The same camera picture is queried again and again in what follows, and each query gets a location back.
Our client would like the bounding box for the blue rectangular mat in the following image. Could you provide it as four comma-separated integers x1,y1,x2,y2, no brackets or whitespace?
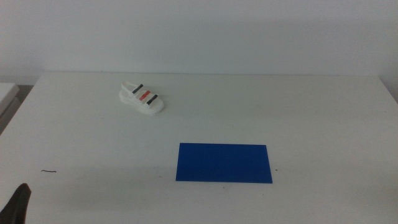
175,142,274,184

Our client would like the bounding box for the white strappy sandal shoe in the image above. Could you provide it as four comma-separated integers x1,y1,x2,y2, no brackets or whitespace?
118,81,165,116

